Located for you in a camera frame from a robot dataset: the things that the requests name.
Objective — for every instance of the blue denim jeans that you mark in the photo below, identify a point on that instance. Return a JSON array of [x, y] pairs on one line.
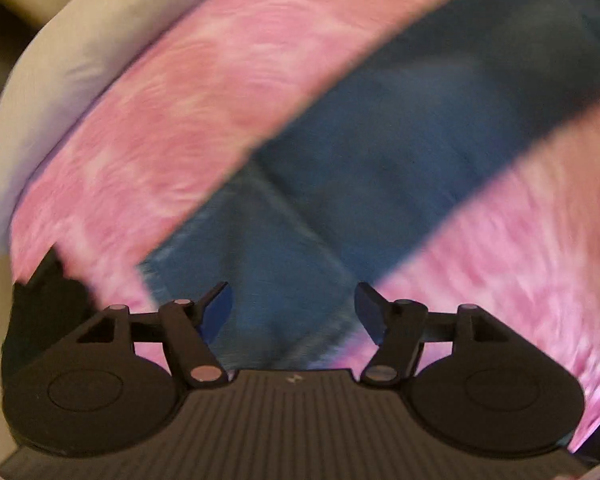
[[380, 160]]

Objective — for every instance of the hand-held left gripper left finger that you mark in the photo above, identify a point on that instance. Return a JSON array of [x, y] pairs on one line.
[[217, 310]]

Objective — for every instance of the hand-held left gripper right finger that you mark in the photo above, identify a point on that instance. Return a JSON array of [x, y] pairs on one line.
[[367, 312]]

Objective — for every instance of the pink patterned blanket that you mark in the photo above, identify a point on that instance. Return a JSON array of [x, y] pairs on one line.
[[180, 135]]

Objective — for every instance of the dark cloth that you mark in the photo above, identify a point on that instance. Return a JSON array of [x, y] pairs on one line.
[[45, 305]]

